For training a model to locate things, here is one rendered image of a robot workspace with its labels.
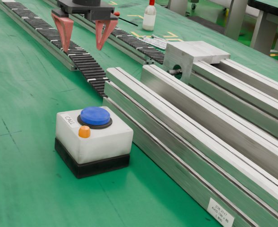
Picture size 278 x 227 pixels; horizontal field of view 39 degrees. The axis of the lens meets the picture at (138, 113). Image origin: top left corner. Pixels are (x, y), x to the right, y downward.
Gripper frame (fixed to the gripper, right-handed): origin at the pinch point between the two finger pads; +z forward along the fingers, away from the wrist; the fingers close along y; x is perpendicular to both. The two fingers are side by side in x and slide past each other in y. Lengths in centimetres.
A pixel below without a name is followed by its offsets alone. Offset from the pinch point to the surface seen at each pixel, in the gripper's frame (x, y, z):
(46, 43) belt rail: 17.1, -1.2, 4.7
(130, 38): 11.5, 19.7, 2.3
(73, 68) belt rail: 0.8, -1.5, 5.1
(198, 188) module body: -44.9, -5.4, 3.5
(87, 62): -2.4, 0.1, 2.8
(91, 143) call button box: -35.1, -15.7, 0.4
